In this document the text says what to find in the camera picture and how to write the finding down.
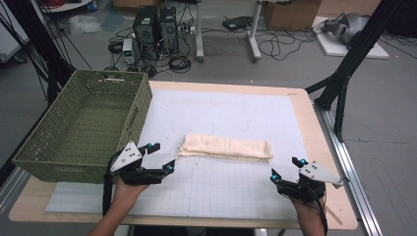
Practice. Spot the small grey power supply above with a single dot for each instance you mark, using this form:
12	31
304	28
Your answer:
129	50

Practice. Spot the thin wooden stick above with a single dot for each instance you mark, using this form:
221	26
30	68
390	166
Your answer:
333	214

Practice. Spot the low cardboard box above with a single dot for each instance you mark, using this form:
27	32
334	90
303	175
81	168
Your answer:
136	2

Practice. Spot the cream towel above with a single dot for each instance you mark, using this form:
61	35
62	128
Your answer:
226	147

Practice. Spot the black computer tower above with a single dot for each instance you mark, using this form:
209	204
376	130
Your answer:
168	29
146	31

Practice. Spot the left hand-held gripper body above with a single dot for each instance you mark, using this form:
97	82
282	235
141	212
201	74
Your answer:
137	177

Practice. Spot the clear plastic bag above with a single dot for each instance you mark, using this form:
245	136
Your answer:
83	24

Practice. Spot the person's left hand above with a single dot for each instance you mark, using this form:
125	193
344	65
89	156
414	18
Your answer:
126	195

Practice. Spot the aluminium rail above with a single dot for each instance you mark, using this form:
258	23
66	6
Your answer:
11	190
350	170

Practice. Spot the black metal stand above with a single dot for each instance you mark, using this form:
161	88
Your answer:
357	49
42	46

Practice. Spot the green woven basket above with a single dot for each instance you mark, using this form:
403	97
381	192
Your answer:
91	124

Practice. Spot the round white table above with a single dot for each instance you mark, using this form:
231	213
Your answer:
65	5

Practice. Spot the person's right hand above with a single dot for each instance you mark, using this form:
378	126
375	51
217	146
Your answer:
308	211

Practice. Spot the white gridded mat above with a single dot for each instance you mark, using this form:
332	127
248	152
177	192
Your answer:
229	111

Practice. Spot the flat black device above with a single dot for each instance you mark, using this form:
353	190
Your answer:
237	23

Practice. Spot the white floor board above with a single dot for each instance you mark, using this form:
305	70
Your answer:
334	49

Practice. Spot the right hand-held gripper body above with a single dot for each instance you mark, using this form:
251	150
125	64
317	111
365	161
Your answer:
306	190

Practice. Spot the grey robot head shell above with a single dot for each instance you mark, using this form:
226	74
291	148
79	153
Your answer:
347	26

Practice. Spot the white desk leg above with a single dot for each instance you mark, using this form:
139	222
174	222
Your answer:
199	32
254	36

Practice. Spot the large cardboard box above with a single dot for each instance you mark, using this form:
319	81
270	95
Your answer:
291	14

